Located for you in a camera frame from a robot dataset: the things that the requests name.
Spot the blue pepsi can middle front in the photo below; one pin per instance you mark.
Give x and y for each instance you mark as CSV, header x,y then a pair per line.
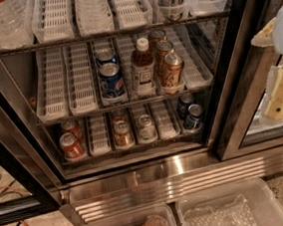
x,y
112,82

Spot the silver 7up can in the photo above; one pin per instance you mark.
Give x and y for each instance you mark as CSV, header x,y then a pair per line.
x,y
146,127

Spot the gold can rear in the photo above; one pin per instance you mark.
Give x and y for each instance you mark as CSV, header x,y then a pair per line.
x,y
156,36

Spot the gold can middle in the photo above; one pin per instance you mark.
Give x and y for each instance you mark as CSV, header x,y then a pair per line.
x,y
162,48

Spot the orange soda can rear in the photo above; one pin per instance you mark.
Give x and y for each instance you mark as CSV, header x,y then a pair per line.
x,y
72,126

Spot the brown soda can rear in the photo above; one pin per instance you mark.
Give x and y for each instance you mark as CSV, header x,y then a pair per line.
x,y
118,115

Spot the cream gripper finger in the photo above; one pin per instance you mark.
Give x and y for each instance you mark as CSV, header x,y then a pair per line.
x,y
264,37
274,89

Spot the orange soda can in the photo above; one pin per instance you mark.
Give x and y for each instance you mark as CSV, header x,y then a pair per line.
x,y
71,146
72,126

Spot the tea bottle white cap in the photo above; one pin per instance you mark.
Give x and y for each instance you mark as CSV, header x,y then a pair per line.
x,y
142,66

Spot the clear bin with bubble wrap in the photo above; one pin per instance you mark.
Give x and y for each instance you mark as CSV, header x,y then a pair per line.
x,y
244,203

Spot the gold can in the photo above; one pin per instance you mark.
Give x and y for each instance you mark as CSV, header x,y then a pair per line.
x,y
162,48
171,69
156,36

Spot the fridge glass door right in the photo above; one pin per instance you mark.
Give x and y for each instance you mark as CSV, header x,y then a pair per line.
x,y
240,82

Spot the blue pepsi can bottom rear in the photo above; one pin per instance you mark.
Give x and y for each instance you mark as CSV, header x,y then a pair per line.
x,y
183,103

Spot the brown soda can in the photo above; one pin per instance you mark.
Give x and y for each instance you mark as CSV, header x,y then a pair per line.
x,y
122,133
118,115

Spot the gold can front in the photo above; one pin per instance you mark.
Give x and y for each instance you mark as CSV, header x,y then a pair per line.
x,y
171,69

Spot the blue pepsi can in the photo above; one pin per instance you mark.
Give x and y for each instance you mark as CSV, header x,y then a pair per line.
x,y
112,82
104,57
193,117
183,103

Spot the blue pepsi can middle rear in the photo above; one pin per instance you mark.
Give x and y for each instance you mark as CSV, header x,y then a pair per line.
x,y
104,57

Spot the brown soda can front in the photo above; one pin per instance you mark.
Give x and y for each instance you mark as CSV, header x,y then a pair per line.
x,y
122,133

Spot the clear water bottle top shelf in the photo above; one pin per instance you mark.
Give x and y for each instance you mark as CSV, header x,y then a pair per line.
x,y
15,24

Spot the fridge glass door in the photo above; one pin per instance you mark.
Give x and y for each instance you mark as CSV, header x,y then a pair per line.
x,y
19,159
240,82

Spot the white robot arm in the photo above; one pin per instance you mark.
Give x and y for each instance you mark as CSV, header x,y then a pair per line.
x,y
272,36

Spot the blue pepsi can bottom front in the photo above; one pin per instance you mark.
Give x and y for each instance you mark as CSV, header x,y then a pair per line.
x,y
193,117

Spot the orange soda can front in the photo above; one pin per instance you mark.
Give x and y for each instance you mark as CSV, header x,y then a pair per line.
x,y
71,146

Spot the fridge glass door left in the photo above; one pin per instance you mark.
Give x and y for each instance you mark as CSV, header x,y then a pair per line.
x,y
19,159

